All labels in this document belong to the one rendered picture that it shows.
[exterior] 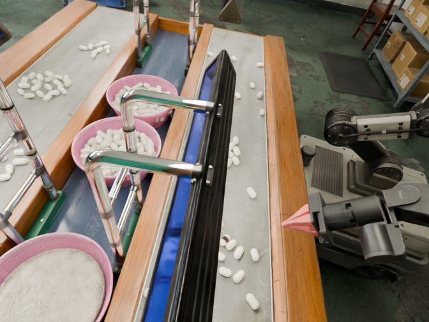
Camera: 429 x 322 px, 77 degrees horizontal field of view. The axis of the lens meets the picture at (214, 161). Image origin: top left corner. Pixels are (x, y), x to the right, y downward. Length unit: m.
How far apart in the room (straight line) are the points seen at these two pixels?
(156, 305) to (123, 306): 0.33
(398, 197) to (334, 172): 0.86
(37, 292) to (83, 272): 0.09
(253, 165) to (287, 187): 0.14
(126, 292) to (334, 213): 0.47
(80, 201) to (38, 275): 0.24
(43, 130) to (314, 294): 0.93
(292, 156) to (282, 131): 0.13
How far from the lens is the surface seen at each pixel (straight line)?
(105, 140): 0.98
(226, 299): 0.70
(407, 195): 0.61
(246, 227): 0.78
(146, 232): 0.72
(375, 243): 0.59
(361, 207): 0.62
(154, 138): 0.95
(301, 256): 0.77
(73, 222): 0.88
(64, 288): 0.74
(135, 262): 0.69
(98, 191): 0.47
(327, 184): 1.37
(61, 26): 1.64
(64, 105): 1.14
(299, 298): 0.72
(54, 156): 0.92
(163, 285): 0.34
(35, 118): 1.11
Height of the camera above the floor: 1.40
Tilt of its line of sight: 47 degrees down
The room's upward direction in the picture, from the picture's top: 12 degrees clockwise
